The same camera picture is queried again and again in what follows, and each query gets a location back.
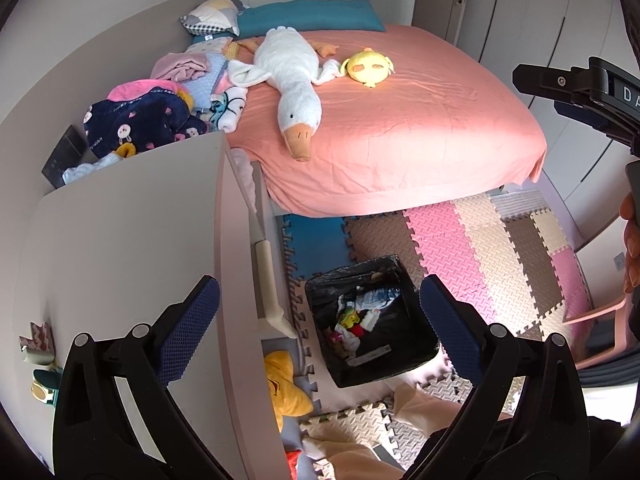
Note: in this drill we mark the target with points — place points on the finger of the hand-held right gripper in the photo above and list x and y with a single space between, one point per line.
550 79
582 115

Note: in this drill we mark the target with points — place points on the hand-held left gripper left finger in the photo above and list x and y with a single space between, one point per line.
192 325

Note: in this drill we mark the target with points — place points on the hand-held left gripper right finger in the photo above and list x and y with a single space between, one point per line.
450 327

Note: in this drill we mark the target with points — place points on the black-lined waste bin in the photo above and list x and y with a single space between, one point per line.
400 355

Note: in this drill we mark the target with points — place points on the person's right hand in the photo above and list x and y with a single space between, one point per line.
632 245

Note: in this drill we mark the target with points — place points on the foam puzzle floor mat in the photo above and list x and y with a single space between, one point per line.
490 260

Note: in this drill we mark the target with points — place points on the person's beige trouser leg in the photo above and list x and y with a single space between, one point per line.
430 410

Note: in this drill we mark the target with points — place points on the yellow star plush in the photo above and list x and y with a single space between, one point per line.
282 385

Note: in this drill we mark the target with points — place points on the teal card box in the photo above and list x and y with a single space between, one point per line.
48 374

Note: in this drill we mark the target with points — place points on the bed with pink sheet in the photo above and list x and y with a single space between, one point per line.
400 135

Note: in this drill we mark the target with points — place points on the pink plastic chair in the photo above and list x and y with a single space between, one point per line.
612 320

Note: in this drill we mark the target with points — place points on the beige round watch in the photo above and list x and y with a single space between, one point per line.
42 391

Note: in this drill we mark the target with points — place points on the red cloth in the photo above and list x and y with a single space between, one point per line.
293 465

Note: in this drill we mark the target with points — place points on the yellow chick plush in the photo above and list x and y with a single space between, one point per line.
367 66

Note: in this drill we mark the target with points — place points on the small yellow toy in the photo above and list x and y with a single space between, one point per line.
126 150

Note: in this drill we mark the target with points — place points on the small pale blue cloth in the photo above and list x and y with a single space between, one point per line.
87 170

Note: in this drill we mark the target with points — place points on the navy printed blanket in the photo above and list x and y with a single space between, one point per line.
145 120

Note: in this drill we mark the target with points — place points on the black flat box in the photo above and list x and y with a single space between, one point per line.
62 157

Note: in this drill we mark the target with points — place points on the white cartoon print cloth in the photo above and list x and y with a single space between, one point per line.
232 107

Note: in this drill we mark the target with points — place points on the hot pink cloth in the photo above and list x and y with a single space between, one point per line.
130 90

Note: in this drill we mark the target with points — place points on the light blue blanket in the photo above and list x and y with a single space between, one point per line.
210 80

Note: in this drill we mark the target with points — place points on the teal pillow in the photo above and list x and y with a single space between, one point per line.
310 15

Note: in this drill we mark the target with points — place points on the mauve folded cloth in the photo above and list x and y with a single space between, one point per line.
180 66

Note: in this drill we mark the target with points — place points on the white goose plush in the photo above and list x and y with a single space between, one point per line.
290 70

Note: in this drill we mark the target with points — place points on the yellow orange plush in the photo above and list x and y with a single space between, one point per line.
235 49

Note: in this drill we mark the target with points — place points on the patchwork pillow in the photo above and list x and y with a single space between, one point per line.
215 15

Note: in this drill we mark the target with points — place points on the white wall socket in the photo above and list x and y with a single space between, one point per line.
620 262

